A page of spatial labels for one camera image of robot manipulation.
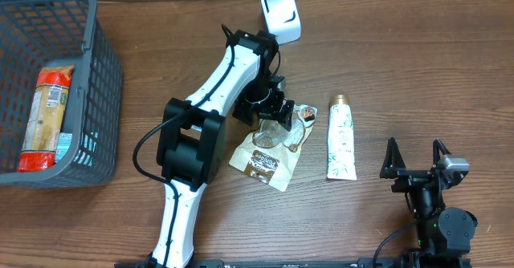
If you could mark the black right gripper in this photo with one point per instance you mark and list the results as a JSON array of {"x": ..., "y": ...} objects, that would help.
[{"x": 414, "y": 176}]

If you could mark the white bamboo print tube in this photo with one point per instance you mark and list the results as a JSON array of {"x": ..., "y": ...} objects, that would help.
[{"x": 341, "y": 158}]

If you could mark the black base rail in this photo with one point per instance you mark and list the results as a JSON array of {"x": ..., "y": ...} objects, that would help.
[{"x": 360, "y": 263}]

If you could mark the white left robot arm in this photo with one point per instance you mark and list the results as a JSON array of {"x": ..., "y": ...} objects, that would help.
[{"x": 192, "y": 135}]

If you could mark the clear brown snack bag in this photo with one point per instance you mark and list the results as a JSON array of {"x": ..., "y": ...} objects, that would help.
[{"x": 270, "y": 153}]

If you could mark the white barcode scanner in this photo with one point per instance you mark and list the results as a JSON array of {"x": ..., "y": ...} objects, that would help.
[{"x": 282, "y": 19}]

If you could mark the orange pasta package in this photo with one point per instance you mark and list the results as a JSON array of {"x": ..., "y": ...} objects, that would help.
[{"x": 45, "y": 120}]

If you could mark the grey plastic basket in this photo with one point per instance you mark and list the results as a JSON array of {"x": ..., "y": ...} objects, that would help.
[{"x": 52, "y": 33}]

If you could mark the teal snack bar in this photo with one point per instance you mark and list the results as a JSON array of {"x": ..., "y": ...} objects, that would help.
[{"x": 63, "y": 145}]

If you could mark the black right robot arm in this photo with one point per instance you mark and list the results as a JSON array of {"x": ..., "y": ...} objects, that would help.
[{"x": 444, "y": 234}]

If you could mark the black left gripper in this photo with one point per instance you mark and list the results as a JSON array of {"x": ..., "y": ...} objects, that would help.
[{"x": 272, "y": 110}]

